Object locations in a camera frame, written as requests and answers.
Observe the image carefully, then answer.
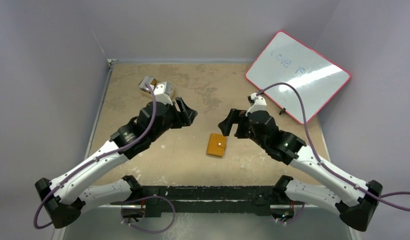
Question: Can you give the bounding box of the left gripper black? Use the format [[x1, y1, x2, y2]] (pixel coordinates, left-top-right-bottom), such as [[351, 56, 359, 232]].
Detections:
[[150, 97, 196, 143]]

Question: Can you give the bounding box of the orange leather card holder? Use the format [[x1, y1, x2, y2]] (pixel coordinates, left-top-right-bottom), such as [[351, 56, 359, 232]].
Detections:
[[206, 133, 227, 158]]

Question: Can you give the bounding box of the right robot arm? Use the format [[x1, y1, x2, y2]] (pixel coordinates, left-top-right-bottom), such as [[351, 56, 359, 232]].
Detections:
[[218, 108, 383, 232]]

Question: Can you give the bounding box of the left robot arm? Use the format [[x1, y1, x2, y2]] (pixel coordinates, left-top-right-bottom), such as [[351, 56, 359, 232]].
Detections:
[[35, 97, 198, 229]]

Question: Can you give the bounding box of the beige oval card tray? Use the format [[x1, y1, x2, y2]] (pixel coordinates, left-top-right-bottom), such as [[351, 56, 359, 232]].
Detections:
[[138, 75, 175, 99]]

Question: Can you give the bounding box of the stack of cards in tray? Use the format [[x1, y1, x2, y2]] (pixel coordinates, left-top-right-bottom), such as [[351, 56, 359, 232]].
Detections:
[[138, 75, 156, 92]]

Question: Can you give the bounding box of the pink framed whiteboard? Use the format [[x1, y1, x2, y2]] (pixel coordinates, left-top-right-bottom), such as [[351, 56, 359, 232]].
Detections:
[[245, 31, 351, 124]]

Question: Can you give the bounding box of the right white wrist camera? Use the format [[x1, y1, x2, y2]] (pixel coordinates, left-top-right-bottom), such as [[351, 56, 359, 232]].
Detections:
[[246, 93, 267, 116]]

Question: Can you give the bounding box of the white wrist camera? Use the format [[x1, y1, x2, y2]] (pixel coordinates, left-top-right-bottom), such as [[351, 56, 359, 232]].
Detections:
[[246, 93, 267, 116], [153, 81, 174, 105]]

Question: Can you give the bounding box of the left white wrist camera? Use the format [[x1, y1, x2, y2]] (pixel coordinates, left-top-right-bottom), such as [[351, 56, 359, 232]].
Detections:
[[153, 81, 174, 105]]

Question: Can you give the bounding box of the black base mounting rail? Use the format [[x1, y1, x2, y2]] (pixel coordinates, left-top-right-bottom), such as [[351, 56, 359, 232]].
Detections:
[[109, 185, 306, 218]]

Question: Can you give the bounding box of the aluminium table frame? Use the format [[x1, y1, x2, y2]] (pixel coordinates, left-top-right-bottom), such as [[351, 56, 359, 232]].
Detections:
[[52, 58, 119, 240]]

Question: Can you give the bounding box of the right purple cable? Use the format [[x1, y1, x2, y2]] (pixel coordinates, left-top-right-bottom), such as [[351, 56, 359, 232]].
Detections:
[[256, 82, 410, 214]]

